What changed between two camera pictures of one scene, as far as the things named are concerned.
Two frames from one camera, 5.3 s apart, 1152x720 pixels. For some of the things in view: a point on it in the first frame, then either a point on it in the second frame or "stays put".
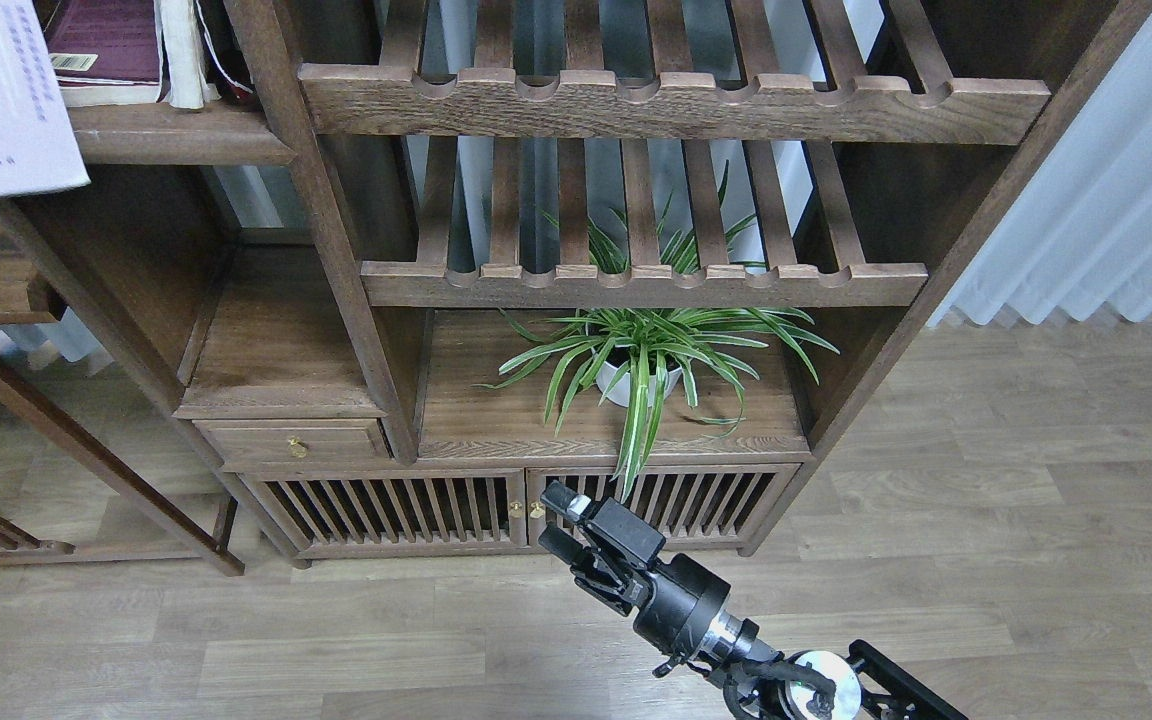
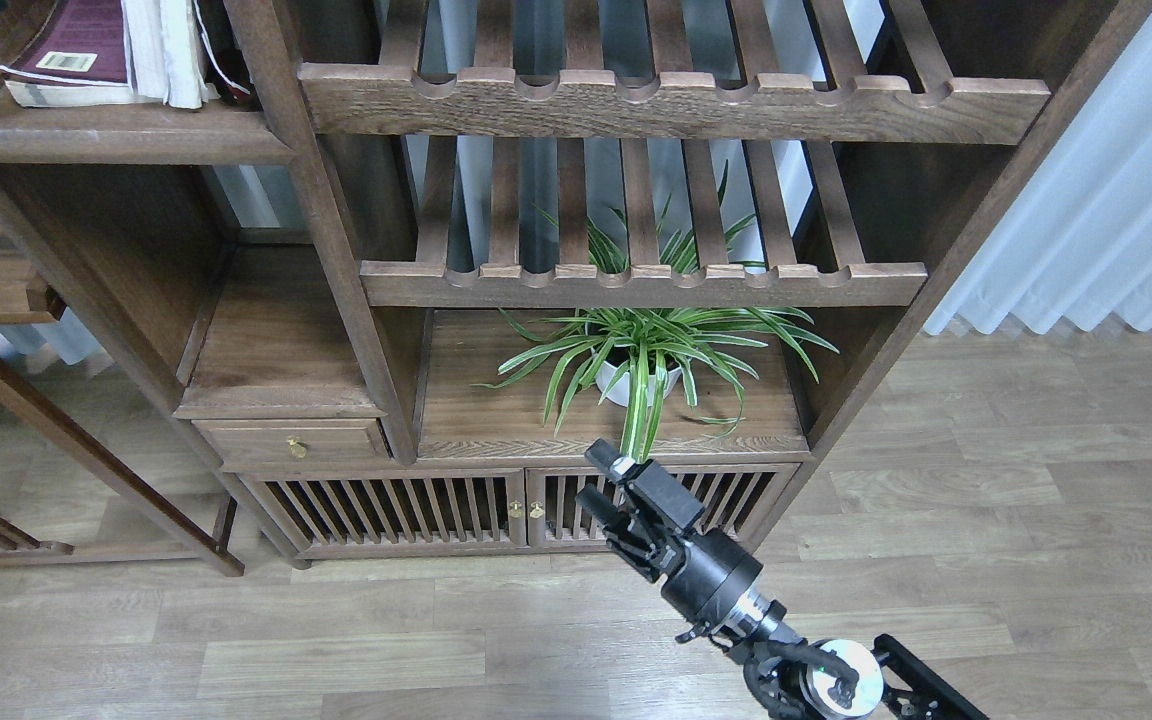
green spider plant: (634, 359) stays put
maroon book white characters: (105, 52) stays put
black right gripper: (674, 600) → (703, 576)
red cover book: (224, 50) stays put
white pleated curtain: (1121, 214) stays put
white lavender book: (3, 123) → (146, 38)
